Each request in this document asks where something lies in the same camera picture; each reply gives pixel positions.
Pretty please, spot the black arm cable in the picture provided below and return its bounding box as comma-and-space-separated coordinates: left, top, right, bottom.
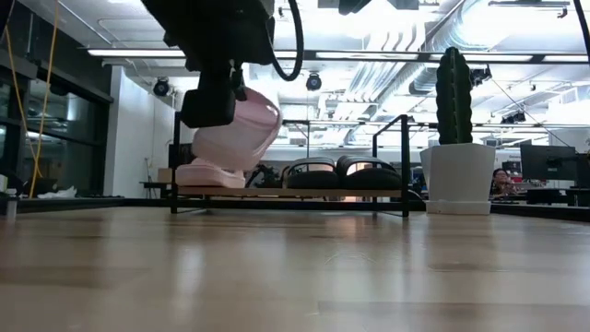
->
269, 0, 305, 83
573, 0, 590, 52

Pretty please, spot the pink slide sandal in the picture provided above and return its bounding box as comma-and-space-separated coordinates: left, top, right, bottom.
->
191, 87, 283, 172
174, 158, 246, 189

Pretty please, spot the large black computer monitor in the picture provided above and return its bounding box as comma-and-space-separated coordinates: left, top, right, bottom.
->
520, 144, 577, 182

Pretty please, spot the black slide sandal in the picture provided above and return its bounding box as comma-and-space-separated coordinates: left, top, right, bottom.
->
336, 155, 403, 191
281, 156, 342, 190

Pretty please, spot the black aluminium rig frame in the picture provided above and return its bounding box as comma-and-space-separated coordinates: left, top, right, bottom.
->
0, 196, 590, 223

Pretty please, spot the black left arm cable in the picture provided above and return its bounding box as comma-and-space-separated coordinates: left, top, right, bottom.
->
269, 0, 305, 83

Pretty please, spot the wooden shelf with black frame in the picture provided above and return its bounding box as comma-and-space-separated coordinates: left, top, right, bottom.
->
169, 113, 411, 219

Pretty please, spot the green cactus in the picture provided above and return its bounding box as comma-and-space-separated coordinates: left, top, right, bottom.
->
435, 45, 475, 147

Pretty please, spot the yellow cable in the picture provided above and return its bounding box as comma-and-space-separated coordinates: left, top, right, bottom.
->
3, 0, 61, 199

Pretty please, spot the thin black background frame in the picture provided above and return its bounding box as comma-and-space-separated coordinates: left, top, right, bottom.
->
280, 118, 313, 160

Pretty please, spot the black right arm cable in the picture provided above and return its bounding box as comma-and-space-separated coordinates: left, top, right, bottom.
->
573, 0, 590, 52

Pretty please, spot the black background screen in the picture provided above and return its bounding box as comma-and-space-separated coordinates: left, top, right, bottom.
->
168, 142, 195, 170

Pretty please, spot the white cloth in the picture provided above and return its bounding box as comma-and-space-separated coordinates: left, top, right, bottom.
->
36, 185, 77, 199

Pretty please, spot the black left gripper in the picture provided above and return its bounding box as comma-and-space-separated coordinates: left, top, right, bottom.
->
180, 59, 248, 129

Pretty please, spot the white plant pot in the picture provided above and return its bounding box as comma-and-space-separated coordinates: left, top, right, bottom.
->
419, 142, 497, 216

